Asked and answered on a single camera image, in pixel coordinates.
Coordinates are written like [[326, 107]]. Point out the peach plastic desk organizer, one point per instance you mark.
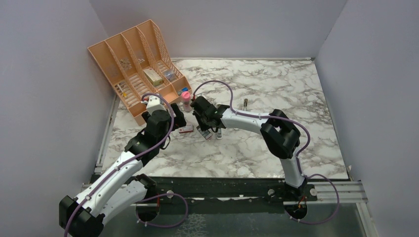
[[122, 59]]

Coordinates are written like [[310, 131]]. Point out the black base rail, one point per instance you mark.
[[165, 195]]

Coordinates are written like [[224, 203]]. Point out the yellow green box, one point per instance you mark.
[[153, 77]]

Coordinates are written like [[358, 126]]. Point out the pink cap glue bottle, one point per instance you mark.
[[186, 100]]

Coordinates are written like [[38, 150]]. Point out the red staple box sleeve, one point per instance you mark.
[[186, 129]]

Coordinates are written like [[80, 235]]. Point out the long white stapler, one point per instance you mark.
[[218, 134]]

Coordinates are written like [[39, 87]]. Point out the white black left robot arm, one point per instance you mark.
[[87, 214]]

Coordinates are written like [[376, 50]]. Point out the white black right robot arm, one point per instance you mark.
[[279, 133]]

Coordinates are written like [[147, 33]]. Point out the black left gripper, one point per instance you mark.
[[179, 121]]

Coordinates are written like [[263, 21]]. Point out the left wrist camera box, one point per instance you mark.
[[153, 103]]

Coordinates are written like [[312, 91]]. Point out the staple box tray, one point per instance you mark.
[[205, 133]]

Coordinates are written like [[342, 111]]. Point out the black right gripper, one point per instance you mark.
[[197, 118]]

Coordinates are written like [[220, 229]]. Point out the clear bag of clips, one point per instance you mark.
[[169, 75]]

